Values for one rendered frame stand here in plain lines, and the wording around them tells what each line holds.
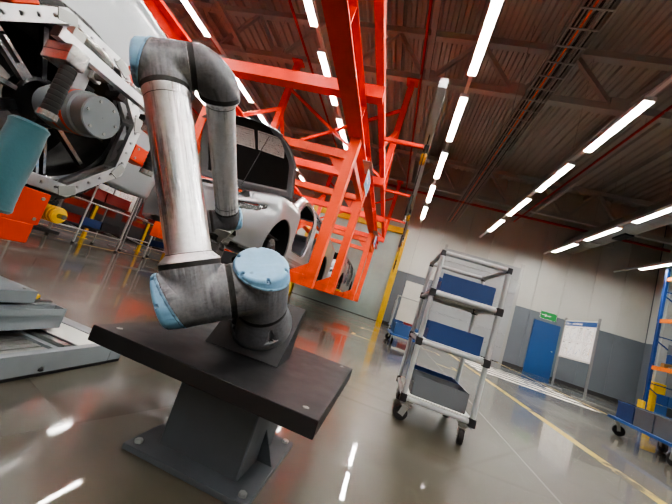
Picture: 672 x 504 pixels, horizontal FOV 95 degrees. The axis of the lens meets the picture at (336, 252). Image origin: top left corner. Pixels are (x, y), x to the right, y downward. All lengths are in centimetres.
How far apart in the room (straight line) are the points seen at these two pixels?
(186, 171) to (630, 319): 1625
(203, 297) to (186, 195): 26
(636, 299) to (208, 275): 1636
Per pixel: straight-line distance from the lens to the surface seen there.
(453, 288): 195
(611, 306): 1618
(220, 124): 106
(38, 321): 159
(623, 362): 1632
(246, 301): 84
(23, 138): 121
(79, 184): 146
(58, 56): 117
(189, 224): 85
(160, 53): 99
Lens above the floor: 55
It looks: 7 degrees up
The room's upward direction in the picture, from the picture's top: 18 degrees clockwise
